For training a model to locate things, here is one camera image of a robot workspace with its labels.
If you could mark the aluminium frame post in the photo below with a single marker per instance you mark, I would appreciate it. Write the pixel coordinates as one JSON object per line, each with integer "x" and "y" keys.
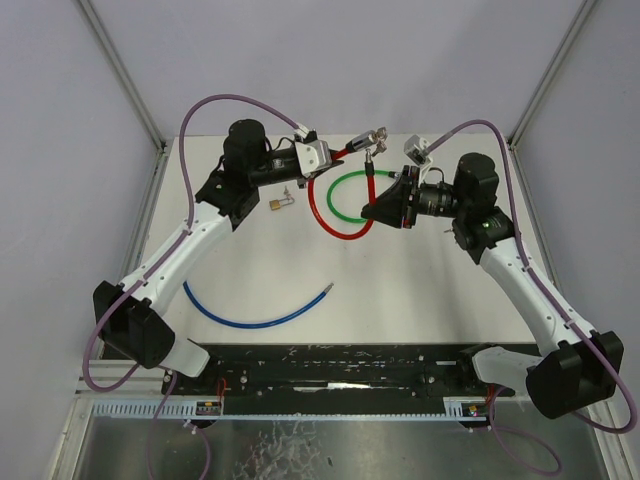
{"x": 553, "y": 69}
{"x": 111, "y": 55}

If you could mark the green cable lock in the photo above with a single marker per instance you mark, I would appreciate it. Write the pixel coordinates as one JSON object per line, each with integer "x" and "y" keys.
{"x": 346, "y": 195}

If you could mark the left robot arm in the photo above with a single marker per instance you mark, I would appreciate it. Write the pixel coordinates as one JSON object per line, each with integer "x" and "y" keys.
{"x": 129, "y": 314}

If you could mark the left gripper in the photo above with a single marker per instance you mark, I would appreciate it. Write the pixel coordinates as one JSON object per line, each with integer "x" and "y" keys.
{"x": 302, "y": 180}

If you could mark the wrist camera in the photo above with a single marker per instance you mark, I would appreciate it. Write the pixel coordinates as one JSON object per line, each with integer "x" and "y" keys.
{"x": 312, "y": 152}
{"x": 416, "y": 148}

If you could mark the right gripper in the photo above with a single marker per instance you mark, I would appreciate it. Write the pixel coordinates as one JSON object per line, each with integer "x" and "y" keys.
{"x": 394, "y": 205}

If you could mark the right aluminium frame post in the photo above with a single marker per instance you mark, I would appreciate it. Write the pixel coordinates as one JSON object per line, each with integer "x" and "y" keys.
{"x": 553, "y": 69}

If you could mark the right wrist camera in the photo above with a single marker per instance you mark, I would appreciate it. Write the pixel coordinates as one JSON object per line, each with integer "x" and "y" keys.
{"x": 416, "y": 148}

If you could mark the left aluminium frame post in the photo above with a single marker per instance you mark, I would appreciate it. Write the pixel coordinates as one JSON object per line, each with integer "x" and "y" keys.
{"x": 111, "y": 55}

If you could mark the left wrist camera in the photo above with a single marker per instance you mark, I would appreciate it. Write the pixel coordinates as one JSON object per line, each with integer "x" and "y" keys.
{"x": 312, "y": 152}

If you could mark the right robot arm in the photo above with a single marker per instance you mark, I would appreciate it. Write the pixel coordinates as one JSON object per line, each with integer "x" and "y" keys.
{"x": 576, "y": 365}

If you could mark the brass padlock with key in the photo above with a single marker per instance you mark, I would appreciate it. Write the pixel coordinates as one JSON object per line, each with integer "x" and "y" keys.
{"x": 277, "y": 204}

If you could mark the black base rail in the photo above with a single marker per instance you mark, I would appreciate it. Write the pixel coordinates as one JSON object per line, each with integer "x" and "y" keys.
{"x": 423, "y": 369}

